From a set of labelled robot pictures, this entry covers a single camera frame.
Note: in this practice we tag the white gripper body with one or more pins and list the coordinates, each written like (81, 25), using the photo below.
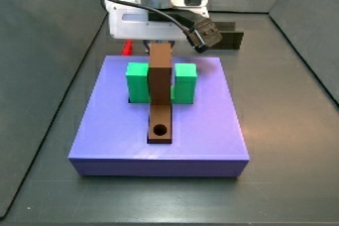
(129, 23)

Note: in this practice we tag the black angle fixture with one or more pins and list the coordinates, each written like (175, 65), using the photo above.
(231, 36)

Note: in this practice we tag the red cylindrical peg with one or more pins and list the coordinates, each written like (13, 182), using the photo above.
(127, 48)

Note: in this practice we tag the green U-shaped block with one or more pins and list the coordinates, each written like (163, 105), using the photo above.
(181, 88)

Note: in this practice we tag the purple base block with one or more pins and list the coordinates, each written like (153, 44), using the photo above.
(208, 146)

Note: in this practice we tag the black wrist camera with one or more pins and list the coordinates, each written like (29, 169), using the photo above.
(203, 35)

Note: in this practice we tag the brown L-shaped bracket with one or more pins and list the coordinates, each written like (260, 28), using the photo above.
(159, 88)

